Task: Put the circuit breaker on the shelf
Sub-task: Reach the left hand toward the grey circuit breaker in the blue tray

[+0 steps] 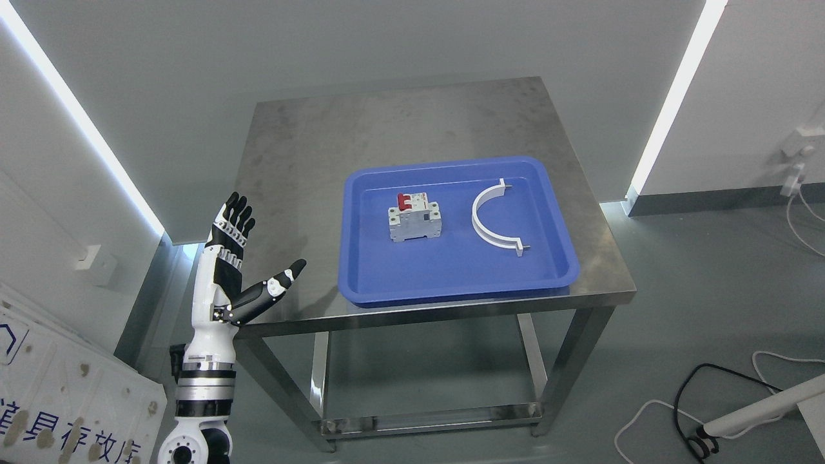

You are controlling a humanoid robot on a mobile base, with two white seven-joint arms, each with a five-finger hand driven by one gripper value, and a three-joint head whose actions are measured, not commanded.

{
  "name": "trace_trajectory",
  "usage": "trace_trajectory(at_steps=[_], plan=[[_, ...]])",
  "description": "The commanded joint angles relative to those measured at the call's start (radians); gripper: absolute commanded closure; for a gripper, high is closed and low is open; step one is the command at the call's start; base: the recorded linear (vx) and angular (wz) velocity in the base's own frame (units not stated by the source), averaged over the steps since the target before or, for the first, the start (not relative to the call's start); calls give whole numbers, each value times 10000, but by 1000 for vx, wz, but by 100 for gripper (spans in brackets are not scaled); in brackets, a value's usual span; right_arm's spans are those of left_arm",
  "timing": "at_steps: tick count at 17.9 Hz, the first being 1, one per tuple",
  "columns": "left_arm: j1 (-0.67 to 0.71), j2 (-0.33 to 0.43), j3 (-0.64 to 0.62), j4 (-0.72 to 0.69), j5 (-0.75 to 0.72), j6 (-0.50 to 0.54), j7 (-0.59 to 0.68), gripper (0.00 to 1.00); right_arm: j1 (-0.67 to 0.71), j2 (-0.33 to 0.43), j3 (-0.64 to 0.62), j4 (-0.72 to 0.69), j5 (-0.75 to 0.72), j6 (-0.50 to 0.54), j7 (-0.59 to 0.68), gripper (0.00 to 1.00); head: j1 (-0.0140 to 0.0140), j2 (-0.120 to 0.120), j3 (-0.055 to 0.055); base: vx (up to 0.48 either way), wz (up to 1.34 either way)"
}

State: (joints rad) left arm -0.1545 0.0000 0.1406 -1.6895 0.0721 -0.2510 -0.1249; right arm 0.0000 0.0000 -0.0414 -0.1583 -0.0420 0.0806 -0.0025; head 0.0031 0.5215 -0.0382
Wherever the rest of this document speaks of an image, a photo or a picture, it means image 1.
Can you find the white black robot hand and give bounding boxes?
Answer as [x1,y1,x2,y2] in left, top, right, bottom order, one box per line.
[182,191,307,367]

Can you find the white red circuit breaker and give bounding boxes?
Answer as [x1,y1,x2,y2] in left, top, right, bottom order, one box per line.
[388,193,443,242]

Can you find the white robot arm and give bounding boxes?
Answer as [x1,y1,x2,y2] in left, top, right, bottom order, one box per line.
[157,361,237,463]

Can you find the blue plastic tray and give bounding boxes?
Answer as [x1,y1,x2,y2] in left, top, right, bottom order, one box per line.
[338,156,581,307]

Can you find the white printed sign board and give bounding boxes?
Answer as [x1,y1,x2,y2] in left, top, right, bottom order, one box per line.
[1,285,167,463]

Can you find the stainless steel table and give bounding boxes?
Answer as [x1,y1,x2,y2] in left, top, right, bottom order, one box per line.
[235,77,636,452]

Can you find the white desk leg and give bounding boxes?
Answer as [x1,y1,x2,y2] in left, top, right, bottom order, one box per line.
[695,375,824,440]

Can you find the white wall socket left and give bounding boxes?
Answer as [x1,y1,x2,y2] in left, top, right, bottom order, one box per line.
[74,244,119,287]

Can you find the white curved plastic bracket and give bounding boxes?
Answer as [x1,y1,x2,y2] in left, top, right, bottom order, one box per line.
[471,177,530,256]

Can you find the white cable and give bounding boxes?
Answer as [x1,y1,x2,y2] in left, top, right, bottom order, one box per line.
[613,187,825,464]

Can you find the black cable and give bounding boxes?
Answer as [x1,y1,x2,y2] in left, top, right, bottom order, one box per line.
[674,363,784,459]

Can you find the white wall plug right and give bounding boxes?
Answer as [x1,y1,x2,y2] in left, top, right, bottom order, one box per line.
[780,126,824,198]

